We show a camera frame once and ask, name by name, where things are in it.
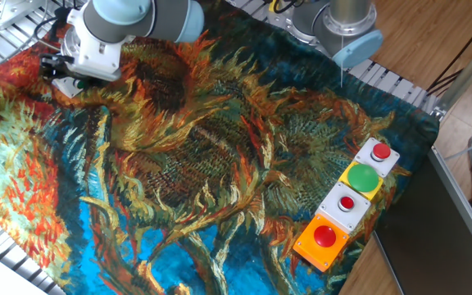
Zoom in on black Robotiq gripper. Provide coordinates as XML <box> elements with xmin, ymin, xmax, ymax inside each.
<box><xmin>39</xmin><ymin>53</ymin><xmax>106</xmax><ymax>88</ymax></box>

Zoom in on white box small green button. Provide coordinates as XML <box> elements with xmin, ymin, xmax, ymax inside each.
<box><xmin>51</xmin><ymin>75</ymin><xmax>89</xmax><ymax>99</ymax></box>

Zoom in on orange box big red button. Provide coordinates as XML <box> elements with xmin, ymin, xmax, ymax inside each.
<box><xmin>292</xmin><ymin>212</ymin><xmax>351</xmax><ymax>274</ymax></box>

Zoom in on white box small red button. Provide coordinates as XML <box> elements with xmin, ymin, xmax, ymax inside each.
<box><xmin>314</xmin><ymin>181</ymin><xmax>372</xmax><ymax>236</ymax></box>

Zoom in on yellow box big green button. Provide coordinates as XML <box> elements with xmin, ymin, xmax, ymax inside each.
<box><xmin>337</xmin><ymin>161</ymin><xmax>385</xmax><ymax>202</ymax></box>

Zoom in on white box red mushroom button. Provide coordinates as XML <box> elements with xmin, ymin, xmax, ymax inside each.
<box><xmin>353</xmin><ymin>137</ymin><xmax>402</xmax><ymax>179</ymax></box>

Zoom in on aluminium mounting plate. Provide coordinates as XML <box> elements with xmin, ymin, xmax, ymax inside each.
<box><xmin>0</xmin><ymin>0</ymin><xmax>47</xmax><ymax>32</ymax></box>

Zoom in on sunflower painting print cloth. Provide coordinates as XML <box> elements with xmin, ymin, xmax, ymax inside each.
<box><xmin>0</xmin><ymin>0</ymin><xmax>440</xmax><ymax>295</ymax></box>

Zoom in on dark grey panel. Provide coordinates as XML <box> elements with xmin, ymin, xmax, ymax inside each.
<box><xmin>372</xmin><ymin>146</ymin><xmax>472</xmax><ymax>295</ymax></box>

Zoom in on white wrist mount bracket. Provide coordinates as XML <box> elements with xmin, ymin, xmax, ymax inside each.
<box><xmin>61</xmin><ymin>7</ymin><xmax>129</xmax><ymax>83</ymax></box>

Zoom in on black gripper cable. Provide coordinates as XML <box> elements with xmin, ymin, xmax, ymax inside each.
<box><xmin>34</xmin><ymin>0</ymin><xmax>82</xmax><ymax>43</ymax></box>

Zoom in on black floor cables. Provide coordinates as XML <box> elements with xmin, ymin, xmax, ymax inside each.
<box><xmin>425</xmin><ymin>7</ymin><xmax>472</xmax><ymax>96</ymax></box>

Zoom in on aluminium frame profile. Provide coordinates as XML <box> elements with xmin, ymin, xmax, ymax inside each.
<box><xmin>431</xmin><ymin>36</ymin><xmax>472</xmax><ymax>122</ymax></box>

